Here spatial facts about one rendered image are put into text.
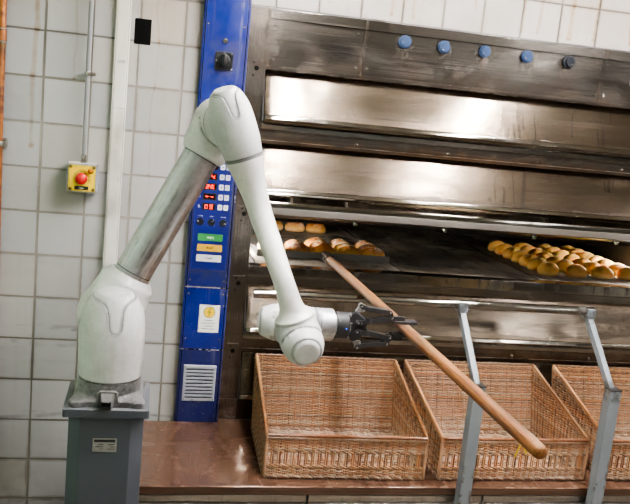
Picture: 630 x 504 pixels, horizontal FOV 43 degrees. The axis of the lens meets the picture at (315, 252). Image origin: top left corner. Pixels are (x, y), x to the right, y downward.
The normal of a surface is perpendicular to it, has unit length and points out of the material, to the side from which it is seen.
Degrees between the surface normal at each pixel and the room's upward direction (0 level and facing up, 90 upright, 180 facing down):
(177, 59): 90
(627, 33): 90
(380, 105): 70
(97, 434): 90
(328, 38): 90
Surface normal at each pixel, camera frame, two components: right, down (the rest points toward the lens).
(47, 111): 0.19, 0.19
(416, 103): 0.21, -0.16
